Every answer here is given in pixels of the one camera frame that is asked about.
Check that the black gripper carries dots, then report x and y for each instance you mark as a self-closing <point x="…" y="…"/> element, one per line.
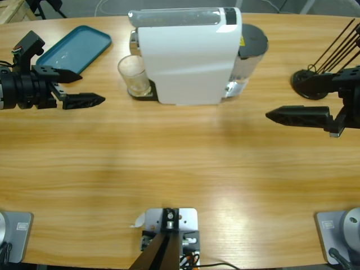
<point x="353" y="107"/>
<point x="22" y="90"/>

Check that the clear glass cup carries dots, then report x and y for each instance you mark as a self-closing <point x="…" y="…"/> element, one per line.
<point x="133" y="76"/>

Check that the white capsule coffee machine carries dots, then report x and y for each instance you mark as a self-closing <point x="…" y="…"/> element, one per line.
<point x="185" y="64"/>

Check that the black capsule holder with rods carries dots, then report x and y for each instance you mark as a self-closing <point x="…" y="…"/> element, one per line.
<point x="298" y="77"/>

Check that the teal plastic tray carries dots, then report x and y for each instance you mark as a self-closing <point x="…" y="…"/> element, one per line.
<point x="81" y="45"/>

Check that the clear water tank grey lid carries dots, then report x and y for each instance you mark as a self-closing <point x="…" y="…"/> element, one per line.
<point x="250" y="42"/>

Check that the grey metal pole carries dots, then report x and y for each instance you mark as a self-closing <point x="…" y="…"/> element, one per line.
<point x="307" y="7"/>

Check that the wooden crate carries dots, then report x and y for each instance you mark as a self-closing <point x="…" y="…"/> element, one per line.
<point x="14" y="11"/>

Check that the white paper tab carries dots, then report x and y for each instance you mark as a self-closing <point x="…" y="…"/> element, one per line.
<point x="139" y="220"/>

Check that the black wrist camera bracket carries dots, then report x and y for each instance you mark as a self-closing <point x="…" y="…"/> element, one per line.
<point x="28" y="45"/>

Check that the black chair frame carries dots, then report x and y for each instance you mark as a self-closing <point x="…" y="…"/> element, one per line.
<point x="56" y="7"/>

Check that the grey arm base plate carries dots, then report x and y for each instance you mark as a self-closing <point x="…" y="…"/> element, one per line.
<point x="19" y="233"/>
<point x="329" y="233"/>

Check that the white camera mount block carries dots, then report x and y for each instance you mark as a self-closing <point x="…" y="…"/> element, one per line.
<point x="187" y="219"/>

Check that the black camera post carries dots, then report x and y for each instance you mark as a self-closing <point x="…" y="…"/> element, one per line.
<point x="166" y="247"/>

